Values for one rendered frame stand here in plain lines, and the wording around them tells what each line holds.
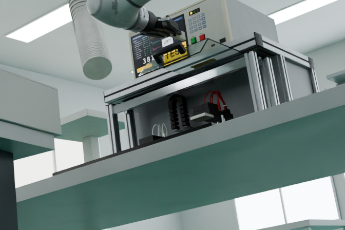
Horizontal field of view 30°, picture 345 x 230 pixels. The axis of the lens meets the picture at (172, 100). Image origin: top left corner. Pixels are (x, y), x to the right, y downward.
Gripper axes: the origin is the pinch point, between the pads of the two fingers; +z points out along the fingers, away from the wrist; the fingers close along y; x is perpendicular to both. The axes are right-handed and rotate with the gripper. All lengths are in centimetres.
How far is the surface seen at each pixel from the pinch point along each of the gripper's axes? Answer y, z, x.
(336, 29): -153, 588, 211
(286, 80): 25.4, 23.8, -20.4
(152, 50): -18.6, 9.5, 2.7
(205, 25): 5.8, 9.6, 3.7
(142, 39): -22.4, 9.5, 8.4
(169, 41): -10.6, 9.5, 3.5
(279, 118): 46, -29, -47
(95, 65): -106, 74, 39
